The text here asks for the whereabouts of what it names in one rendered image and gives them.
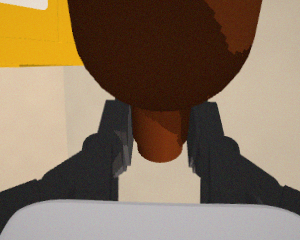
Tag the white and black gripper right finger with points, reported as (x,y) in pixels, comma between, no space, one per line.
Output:
(227,177)

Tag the yellow crate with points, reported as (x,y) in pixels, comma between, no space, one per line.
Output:
(36,33)

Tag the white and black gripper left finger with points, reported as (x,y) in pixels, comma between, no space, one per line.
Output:
(104,156)

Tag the brown glass bottle with green label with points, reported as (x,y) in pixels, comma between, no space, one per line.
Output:
(163,57)

